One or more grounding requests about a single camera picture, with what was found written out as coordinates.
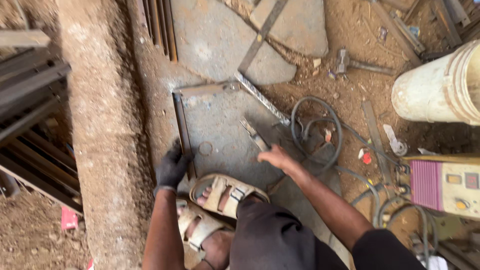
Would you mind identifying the large grey stone slab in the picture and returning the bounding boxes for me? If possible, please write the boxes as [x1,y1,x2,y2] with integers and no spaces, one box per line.
[170,0,298,86]

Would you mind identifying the white plastic scrap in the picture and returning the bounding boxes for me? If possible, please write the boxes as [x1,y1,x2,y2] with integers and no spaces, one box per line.
[382,124,409,157]

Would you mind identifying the rough concrete beam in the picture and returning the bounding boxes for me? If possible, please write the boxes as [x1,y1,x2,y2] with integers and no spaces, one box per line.
[56,0,152,270]

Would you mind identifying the person's right hand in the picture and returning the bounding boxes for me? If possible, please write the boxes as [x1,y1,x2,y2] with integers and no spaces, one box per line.
[257,144,301,177]

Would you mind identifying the person's left hand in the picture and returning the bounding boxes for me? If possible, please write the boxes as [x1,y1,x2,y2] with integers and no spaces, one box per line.
[154,139,196,189]

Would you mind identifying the metal welding electrode holder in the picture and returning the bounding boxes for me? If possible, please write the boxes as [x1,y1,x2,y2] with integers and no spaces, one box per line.
[239,117,271,153]

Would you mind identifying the rusty metal ring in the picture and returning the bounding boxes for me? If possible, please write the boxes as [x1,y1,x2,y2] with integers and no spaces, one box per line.
[197,141,215,157]

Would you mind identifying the stack of dark metal bars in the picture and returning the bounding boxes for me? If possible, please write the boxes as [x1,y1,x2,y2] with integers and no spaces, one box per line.
[0,29,84,215]

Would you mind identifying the black welding cable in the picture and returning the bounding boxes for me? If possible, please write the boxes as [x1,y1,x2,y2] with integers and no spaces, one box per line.
[290,96,439,269]

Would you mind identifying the grey stone work slab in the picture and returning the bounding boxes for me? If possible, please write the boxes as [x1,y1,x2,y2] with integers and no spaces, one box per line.
[175,88,351,269]

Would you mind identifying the dirty white plastic bucket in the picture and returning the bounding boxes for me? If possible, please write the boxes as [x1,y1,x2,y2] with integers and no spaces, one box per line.
[391,39,480,127]

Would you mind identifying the row of upright rusty bars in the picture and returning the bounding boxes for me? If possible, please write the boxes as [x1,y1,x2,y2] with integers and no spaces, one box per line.
[136,0,179,63]

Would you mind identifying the dark flat steel bar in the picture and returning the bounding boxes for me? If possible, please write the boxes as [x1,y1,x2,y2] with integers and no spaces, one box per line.
[238,0,289,74]

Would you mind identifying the long rusty angle iron bar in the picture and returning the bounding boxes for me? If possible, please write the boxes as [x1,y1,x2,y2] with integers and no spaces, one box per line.
[172,92,198,181]

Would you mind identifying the twisted steel rod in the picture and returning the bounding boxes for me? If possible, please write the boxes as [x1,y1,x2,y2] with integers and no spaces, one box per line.
[233,71,292,127]

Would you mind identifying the rusty flat metal strip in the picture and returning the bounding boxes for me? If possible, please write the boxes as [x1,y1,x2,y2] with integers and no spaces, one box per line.
[361,100,395,190]

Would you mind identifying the heap of rusty metal bars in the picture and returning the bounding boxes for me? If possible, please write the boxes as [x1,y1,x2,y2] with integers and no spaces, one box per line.
[367,0,480,68]

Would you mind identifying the beige strap sandal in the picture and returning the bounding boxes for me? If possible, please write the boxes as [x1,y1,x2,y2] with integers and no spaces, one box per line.
[189,173,271,220]
[176,199,227,253]

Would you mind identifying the steel sledge hammer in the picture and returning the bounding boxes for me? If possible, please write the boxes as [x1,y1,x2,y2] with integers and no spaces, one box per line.
[335,47,397,76]

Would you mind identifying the black shorts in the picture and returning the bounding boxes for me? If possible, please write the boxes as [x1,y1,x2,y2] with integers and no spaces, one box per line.
[229,198,426,270]

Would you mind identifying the short rusty angle iron piece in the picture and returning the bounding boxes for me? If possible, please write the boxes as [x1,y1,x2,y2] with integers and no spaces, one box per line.
[172,80,241,99]

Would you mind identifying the red paper packet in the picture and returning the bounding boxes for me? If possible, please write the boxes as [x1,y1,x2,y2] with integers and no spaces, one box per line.
[61,206,79,230]

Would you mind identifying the pink and beige welding machine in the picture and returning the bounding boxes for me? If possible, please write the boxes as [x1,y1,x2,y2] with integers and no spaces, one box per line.
[403,154,480,222]

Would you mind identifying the small grey stone slab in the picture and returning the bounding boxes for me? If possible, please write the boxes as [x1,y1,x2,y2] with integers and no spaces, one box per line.
[249,0,329,58]

